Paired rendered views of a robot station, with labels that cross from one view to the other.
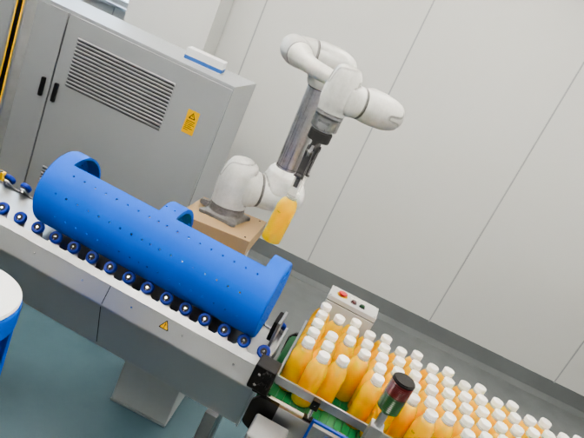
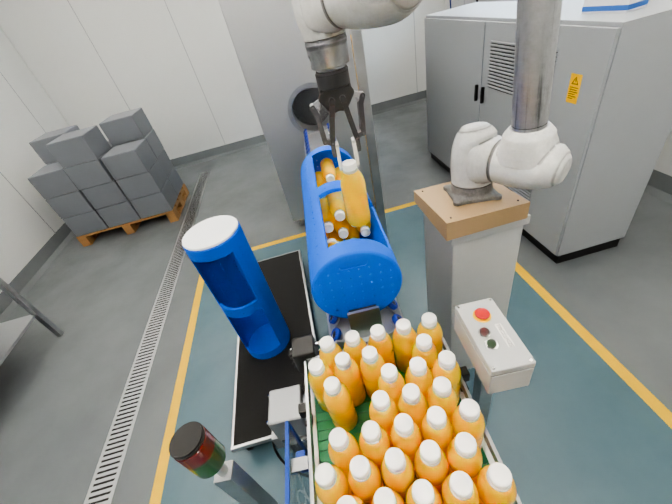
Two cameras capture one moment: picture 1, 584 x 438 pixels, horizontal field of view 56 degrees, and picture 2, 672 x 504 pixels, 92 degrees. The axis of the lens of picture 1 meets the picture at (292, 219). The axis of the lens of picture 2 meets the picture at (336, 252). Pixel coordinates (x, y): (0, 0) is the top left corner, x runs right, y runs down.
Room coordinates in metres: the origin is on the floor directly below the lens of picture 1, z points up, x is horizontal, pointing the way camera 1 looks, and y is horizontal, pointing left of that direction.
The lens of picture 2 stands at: (1.58, -0.77, 1.81)
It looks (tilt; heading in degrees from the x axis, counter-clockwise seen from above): 38 degrees down; 85
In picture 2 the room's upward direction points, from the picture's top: 15 degrees counter-clockwise
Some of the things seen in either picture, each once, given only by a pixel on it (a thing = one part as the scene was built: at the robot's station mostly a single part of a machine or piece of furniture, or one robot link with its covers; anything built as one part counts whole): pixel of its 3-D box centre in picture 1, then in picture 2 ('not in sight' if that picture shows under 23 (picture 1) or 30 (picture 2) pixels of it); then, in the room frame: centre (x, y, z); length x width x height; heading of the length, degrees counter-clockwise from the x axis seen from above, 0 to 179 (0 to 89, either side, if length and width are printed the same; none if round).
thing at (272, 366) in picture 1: (264, 375); (308, 354); (1.47, -0.13, 0.95); 0.10 x 0.07 x 0.10; 173
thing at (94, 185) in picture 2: not in sight; (113, 177); (-0.44, 3.57, 0.59); 1.20 x 0.80 x 1.19; 177
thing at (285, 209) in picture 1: (281, 217); (355, 195); (1.75, 0.03, 1.35); 0.07 x 0.07 x 0.19
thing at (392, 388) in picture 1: (400, 388); (193, 445); (1.27, -0.44, 1.23); 0.06 x 0.06 x 0.04
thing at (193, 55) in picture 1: (205, 60); (614, 1); (3.41, 0.89, 1.48); 0.24 x 0.12 x 0.08; 95
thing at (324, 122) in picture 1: (326, 122); (328, 53); (1.75, 0.03, 1.71); 0.09 x 0.09 x 0.06
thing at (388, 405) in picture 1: (392, 401); (204, 455); (1.27, -0.44, 1.18); 0.06 x 0.06 x 0.05
